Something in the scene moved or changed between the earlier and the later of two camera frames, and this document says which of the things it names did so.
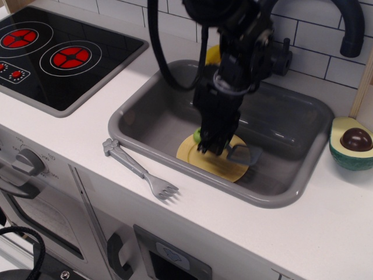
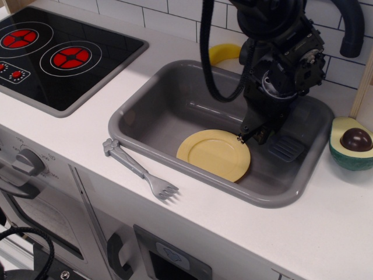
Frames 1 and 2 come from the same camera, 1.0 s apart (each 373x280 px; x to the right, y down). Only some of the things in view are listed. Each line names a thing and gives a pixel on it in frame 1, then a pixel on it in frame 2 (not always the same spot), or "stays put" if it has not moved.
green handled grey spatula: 245,154 → 287,149
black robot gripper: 219,109 → 265,112
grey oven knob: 29,161 stays put
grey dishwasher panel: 161,260 stays put
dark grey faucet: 351,46 stays put
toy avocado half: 351,143 stays put
